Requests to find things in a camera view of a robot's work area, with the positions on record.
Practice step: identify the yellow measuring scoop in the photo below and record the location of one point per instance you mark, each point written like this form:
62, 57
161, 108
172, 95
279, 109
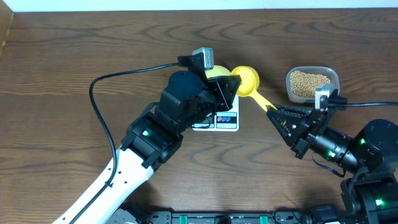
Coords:
249, 85

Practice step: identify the clear plastic bean container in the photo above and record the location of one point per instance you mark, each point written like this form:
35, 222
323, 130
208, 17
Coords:
329, 72

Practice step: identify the dried yellow beans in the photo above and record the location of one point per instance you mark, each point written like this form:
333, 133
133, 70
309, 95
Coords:
304, 84

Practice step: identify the white digital kitchen scale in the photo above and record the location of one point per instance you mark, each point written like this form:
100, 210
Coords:
227, 121

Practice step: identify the yellow plastic bowl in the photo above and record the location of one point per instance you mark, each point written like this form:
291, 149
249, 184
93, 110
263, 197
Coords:
216, 71

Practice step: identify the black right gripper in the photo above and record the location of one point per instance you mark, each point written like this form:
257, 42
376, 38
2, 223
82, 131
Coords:
313, 122

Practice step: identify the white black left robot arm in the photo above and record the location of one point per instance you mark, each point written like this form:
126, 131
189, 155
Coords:
150, 141

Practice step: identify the black rail with green clamps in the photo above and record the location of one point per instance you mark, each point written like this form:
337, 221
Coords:
283, 215

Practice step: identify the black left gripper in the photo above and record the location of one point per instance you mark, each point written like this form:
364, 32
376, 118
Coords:
221, 99

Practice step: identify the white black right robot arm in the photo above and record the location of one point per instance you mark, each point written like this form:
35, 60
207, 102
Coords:
370, 195

